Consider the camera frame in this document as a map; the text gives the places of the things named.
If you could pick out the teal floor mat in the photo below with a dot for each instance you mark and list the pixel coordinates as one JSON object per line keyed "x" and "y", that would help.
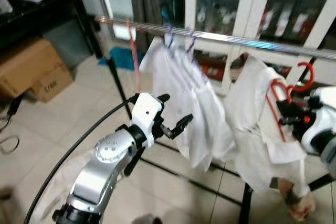
{"x": 118, "y": 59}

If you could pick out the purple hanger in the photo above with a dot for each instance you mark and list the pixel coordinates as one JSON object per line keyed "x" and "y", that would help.
{"x": 170, "y": 40}
{"x": 191, "y": 43}

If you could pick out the brown cardboard box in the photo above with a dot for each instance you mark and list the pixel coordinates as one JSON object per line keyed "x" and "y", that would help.
{"x": 31, "y": 66}

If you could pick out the grey curtain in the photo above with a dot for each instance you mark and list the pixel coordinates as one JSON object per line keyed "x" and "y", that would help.
{"x": 144, "y": 3}

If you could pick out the black clothes rack frame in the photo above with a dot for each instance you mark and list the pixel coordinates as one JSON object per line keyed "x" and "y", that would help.
{"x": 245, "y": 208}

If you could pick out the grey robot foot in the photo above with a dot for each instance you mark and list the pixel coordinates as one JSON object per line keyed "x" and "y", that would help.
{"x": 147, "y": 220}

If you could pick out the white glass door cabinet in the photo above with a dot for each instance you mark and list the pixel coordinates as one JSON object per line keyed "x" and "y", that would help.
{"x": 252, "y": 3}

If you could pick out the white shirt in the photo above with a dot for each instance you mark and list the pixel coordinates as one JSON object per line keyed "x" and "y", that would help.
{"x": 157, "y": 66}
{"x": 252, "y": 108}
{"x": 202, "y": 119}

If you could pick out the grey bin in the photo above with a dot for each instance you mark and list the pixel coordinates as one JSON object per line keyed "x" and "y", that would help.
{"x": 68, "y": 45}

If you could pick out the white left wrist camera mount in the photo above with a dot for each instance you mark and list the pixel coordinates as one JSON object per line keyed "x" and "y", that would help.
{"x": 144, "y": 114}

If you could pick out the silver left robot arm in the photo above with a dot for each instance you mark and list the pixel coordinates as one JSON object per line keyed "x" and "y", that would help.
{"x": 97, "y": 177}

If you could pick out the black shelf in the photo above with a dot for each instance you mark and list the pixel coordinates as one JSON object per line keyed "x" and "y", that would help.
{"x": 31, "y": 19}

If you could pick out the pink hanger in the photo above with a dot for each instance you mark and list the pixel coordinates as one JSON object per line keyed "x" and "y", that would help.
{"x": 134, "y": 56}

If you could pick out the silver clothes rail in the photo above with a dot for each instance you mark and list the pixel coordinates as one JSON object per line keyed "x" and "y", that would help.
{"x": 236, "y": 41}

